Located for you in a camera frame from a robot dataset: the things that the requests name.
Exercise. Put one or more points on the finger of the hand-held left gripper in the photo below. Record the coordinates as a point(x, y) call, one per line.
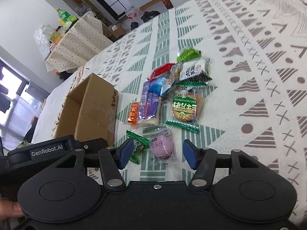
point(92, 143)

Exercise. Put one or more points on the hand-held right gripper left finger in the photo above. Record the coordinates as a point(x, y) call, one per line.
point(126, 153)

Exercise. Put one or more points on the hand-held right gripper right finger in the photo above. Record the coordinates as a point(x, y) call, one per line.
point(190, 154)

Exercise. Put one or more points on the small dark green packet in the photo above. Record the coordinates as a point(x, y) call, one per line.
point(139, 143)

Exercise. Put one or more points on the brown cardboard box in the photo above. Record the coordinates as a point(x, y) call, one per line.
point(93, 115)

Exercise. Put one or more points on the pink bun packet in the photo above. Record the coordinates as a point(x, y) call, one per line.
point(160, 146)

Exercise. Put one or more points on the orange snack packet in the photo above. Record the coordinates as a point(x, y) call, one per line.
point(133, 113)

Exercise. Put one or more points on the round cookie green-edged packet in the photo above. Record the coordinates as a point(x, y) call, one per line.
point(186, 107)

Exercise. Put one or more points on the purple snack packet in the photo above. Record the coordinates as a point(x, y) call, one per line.
point(150, 105)

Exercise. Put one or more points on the light blue snack packet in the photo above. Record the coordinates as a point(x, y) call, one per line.
point(167, 84)

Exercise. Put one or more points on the black and white snack packet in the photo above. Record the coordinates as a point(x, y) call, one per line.
point(194, 70)

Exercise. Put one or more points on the brown cracker packet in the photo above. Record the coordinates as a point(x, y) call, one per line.
point(175, 71)

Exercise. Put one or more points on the person's left hand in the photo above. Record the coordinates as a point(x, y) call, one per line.
point(10, 207)

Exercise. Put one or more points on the camouflage cloth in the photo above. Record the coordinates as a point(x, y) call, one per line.
point(25, 144)

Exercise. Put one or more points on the dark cloth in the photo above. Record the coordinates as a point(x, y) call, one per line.
point(30, 129)

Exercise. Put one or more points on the white bed sheet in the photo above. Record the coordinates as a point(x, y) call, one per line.
point(54, 103)

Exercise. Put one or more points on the window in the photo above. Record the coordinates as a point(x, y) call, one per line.
point(9, 95)

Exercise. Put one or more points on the red snack packet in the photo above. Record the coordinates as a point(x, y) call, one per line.
point(160, 70)

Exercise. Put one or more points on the bright green snack packet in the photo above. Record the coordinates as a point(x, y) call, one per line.
point(188, 54)

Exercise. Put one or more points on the table with dotted tablecloth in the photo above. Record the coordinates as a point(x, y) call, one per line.
point(76, 43)

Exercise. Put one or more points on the clear plastic bag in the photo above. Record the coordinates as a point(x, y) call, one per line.
point(40, 44)

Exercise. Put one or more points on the yellow drink bottle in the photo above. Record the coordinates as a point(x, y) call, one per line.
point(56, 37)

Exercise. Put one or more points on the small cardboard carton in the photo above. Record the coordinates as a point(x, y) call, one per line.
point(115, 31)

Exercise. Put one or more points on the light green bottle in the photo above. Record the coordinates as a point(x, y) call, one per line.
point(68, 25)

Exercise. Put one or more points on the patterned blanket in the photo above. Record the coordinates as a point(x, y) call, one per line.
point(239, 40)

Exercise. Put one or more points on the single black shoe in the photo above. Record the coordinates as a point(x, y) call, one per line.
point(134, 25)

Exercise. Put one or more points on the green soda bottle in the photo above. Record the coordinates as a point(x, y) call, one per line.
point(63, 15)

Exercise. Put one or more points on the red and white plastic bag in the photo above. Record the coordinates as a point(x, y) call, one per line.
point(133, 12)

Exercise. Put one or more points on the pair of black shoes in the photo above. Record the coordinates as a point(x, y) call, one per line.
point(150, 15)

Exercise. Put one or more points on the red box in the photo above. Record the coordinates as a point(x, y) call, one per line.
point(166, 0)

